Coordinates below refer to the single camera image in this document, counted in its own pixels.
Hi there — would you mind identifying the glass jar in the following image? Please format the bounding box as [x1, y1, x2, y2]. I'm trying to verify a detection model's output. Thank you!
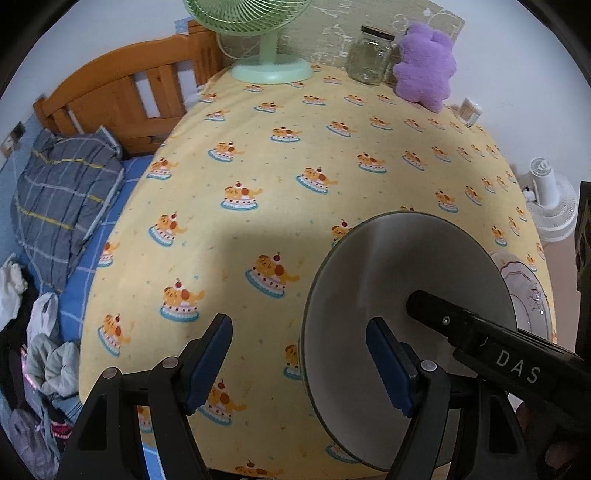
[346, 25, 396, 85]

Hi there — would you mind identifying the purple plush toy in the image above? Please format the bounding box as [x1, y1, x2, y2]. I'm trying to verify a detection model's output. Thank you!
[393, 23, 457, 113]

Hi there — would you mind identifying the floral bowl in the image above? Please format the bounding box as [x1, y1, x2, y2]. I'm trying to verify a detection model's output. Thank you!
[301, 212, 517, 471]

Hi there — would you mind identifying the white cloth pile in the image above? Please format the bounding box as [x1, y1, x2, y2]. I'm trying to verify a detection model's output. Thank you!
[0, 255, 28, 330]

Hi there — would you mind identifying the red trim white plate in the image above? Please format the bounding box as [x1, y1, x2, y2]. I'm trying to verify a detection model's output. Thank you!
[491, 251, 552, 341]

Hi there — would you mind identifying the toothpick container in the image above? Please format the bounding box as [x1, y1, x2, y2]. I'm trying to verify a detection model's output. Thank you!
[458, 98, 483, 128]

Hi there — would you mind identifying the grey plaid pillow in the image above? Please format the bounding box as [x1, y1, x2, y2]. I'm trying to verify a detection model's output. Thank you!
[11, 126, 124, 291]

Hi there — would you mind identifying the blue plaid bed sheet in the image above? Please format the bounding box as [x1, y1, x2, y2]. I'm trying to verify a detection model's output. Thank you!
[55, 156, 152, 343]

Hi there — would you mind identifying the white fan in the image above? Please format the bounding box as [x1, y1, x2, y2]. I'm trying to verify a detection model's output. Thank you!
[518, 157, 578, 244]

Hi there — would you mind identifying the green desk fan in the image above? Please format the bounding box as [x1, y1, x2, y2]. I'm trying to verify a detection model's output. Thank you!
[184, 0, 312, 85]

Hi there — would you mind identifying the yellow patterned tablecloth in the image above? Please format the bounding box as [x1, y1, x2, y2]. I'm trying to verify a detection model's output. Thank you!
[79, 66, 550, 479]

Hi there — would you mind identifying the green patterned wall mat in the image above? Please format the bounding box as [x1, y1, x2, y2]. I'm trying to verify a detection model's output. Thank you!
[271, 0, 467, 75]

